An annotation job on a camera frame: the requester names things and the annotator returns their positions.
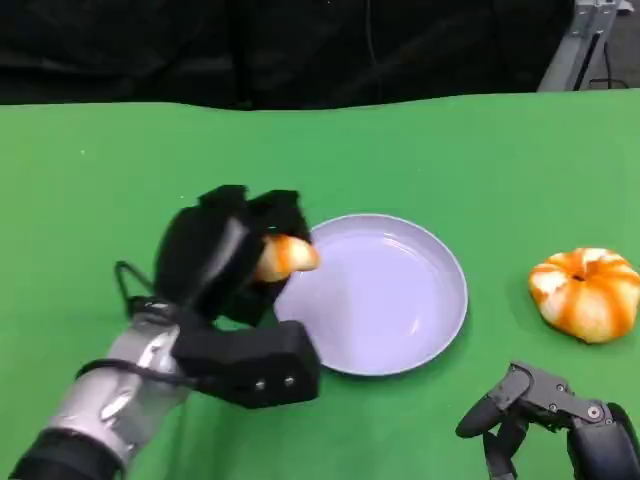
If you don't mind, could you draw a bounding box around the green table cloth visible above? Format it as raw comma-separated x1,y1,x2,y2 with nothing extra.
0,88,640,480

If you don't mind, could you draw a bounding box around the aluminium frame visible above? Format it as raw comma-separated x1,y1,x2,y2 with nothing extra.
537,0,614,93

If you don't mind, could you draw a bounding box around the small orange white bread roll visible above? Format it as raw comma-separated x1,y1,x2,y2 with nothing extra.
254,234,321,283

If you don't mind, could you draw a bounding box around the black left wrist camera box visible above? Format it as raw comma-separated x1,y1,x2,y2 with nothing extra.
171,319,321,410

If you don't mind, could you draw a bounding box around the black backdrop curtain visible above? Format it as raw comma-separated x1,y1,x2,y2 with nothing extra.
0,0,576,111

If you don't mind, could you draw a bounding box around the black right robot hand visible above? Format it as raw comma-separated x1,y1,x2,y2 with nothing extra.
454,360,640,480

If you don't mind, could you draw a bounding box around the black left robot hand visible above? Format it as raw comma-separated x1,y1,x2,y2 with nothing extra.
152,184,315,330

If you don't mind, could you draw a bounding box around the lilac plate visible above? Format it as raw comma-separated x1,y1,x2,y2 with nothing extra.
272,213,470,376

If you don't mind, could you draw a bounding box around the large orange white bread roll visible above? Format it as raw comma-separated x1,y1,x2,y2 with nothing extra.
528,246,640,345

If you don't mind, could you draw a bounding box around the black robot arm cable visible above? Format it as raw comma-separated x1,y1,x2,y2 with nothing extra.
74,259,211,389

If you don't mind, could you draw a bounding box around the black cable by frame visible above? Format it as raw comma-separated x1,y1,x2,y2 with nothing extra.
574,28,631,92

